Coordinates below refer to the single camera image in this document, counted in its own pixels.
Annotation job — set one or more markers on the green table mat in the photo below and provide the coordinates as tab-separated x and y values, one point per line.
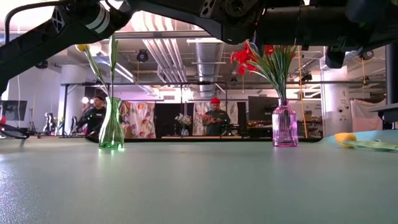
199	186

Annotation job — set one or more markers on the dark wall screen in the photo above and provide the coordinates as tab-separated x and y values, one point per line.
14	110

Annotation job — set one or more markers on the black ceiling lamp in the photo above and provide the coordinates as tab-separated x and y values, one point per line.
142	56
368	54
42	65

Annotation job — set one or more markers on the white flower bouquet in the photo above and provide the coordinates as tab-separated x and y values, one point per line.
183	119

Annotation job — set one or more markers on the long ceiling light fixture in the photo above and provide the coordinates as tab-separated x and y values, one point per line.
202	40

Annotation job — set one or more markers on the green glass vase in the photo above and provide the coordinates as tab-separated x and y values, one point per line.
111	124

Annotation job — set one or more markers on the person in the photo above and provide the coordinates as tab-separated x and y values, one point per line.
216	119
94	116

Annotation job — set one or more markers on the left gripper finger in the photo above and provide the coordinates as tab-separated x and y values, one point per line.
376	21

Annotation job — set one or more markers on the floral patterned curtain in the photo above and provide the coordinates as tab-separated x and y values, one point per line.
140	118

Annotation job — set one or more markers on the pink cloth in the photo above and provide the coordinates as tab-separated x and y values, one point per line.
367	115

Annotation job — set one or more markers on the black monitor pole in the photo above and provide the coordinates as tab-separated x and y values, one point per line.
392	74

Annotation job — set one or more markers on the pink ribbed glass vase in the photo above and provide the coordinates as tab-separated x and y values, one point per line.
284	124

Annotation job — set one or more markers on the black horizontal rail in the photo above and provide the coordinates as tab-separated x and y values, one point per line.
155	83

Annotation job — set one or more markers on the grey overhead beam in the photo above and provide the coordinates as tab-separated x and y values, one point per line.
155	35

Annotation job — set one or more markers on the black monitor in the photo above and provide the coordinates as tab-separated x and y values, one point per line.
261	109

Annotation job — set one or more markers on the white pillar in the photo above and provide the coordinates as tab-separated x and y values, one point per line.
337	102

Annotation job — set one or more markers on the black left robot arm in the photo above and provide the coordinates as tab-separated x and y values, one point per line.
46	34

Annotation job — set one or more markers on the yellow tulip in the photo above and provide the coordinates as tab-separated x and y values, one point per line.
113	53
82	47
344	137

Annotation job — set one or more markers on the black side desk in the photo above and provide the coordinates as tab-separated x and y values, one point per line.
388	113

